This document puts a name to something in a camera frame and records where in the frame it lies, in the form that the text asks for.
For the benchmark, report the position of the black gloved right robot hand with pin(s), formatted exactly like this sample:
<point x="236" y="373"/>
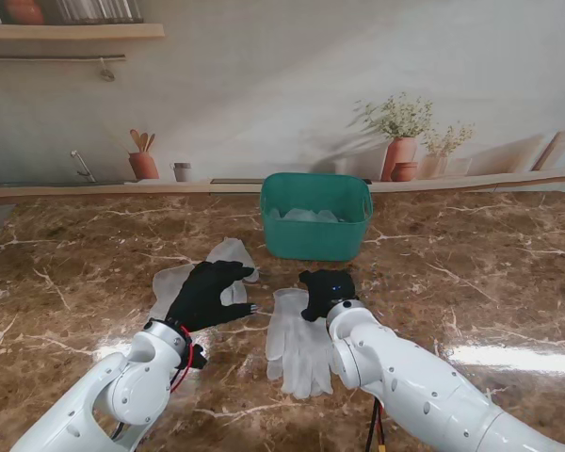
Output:
<point x="329" y="287"/>

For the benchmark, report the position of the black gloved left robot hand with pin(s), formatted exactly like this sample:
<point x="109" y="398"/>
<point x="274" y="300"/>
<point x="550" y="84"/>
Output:
<point x="202" y="296"/>

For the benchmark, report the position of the green plastic basket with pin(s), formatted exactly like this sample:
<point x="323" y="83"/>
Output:
<point x="311" y="240"/>

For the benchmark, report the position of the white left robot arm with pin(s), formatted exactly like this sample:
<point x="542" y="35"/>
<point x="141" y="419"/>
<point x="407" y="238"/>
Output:
<point x="113" y="395"/>

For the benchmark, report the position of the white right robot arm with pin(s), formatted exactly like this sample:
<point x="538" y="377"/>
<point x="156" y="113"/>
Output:
<point x="428" y="381"/>

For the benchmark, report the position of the printed kitchen scene backdrop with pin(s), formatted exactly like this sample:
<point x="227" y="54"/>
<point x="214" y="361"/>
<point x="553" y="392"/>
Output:
<point x="282" y="70"/>

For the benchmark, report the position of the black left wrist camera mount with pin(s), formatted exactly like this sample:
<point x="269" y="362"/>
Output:
<point x="198" y="358"/>

